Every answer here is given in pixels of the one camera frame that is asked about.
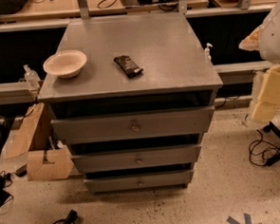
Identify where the black cable with adapter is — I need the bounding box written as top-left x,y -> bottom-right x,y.
246,127 -> 280,169

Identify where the white bowl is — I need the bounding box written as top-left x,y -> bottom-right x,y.
43,49 -> 87,79

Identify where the grey top drawer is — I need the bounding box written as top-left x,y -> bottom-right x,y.
51,106 -> 215,145

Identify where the grey middle drawer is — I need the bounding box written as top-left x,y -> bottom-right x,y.
71,144 -> 201,174

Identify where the grey bottom drawer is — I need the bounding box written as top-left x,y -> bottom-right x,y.
84,170 -> 194,193

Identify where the black power strip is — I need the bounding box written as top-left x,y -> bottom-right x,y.
52,209 -> 80,224

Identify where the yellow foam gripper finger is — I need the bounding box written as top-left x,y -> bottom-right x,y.
250,65 -> 280,123
238,25 -> 262,51

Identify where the clear sanitizer bottle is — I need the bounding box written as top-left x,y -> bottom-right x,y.
23,65 -> 41,90

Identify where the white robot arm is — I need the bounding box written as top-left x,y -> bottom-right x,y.
238,0 -> 280,123

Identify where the white pump bottle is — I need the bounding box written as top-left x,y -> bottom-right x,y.
204,43 -> 213,61

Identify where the cardboard box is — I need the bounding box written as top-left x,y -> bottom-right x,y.
6,103 -> 74,181

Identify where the grey drawer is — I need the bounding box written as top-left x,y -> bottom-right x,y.
84,170 -> 194,193
51,106 -> 215,145
71,144 -> 201,174

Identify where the grey drawer cabinet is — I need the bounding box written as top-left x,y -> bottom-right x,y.
38,13 -> 222,181

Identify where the blue floor tape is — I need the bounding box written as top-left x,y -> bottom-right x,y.
225,212 -> 253,224

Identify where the black snack packet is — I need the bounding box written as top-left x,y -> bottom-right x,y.
114,55 -> 143,79

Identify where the wooden workbench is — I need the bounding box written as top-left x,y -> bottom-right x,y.
0,0 -> 278,24

